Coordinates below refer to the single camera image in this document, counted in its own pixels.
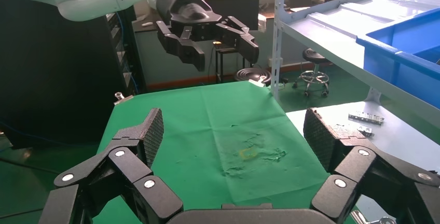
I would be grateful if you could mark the green table cloth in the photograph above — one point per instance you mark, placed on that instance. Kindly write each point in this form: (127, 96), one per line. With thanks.
(206, 119)

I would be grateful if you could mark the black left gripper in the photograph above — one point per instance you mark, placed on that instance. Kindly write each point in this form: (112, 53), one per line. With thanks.
(185, 9)

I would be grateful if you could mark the black ribbed round disc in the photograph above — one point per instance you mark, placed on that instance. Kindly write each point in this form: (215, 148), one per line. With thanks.
(252, 74)

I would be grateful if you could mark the large black cabinet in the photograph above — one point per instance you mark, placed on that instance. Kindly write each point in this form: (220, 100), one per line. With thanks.
(51, 78)

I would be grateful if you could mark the black round seat stool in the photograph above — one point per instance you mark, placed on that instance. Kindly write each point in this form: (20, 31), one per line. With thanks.
(312, 56)

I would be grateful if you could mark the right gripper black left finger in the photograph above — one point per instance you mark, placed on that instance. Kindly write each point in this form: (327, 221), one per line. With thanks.
(137, 188)

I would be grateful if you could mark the silver binder clip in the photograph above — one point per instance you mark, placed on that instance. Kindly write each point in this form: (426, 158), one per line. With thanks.
(256, 83)
(123, 99)

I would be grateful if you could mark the slotted metal strip part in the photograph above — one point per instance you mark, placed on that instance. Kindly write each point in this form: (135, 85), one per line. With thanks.
(366, 131)
(366, 117)

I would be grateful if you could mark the small black stand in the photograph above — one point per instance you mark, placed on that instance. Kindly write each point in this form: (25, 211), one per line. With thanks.
(225, 49)

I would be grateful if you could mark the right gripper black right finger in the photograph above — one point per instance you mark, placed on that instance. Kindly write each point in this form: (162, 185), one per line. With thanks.
(364, 174)

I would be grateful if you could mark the blue plastic bin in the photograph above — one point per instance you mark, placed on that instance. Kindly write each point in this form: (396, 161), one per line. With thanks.
(405, 64)

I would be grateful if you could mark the black monitor panel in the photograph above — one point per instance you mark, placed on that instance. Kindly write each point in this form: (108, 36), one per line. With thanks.
(240, 9)

